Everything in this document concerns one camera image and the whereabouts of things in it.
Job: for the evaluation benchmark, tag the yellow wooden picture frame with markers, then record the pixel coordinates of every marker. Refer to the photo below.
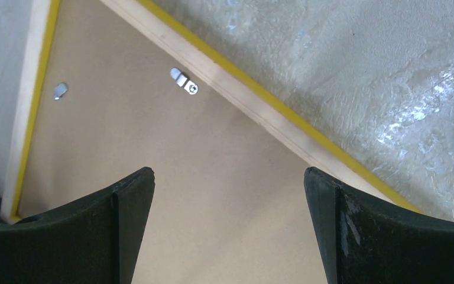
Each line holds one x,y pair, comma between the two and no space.
208,65

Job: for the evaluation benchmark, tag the brown cardboard backing board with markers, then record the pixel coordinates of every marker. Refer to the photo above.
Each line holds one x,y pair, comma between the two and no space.
229,204

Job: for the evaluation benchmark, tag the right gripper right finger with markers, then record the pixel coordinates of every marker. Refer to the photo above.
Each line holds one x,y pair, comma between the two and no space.
365,239

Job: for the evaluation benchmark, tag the silver metal turn clip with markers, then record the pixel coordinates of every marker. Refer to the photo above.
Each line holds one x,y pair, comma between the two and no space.
183,81

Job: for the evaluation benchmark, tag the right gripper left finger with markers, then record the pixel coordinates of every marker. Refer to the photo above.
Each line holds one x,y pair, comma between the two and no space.
94,239

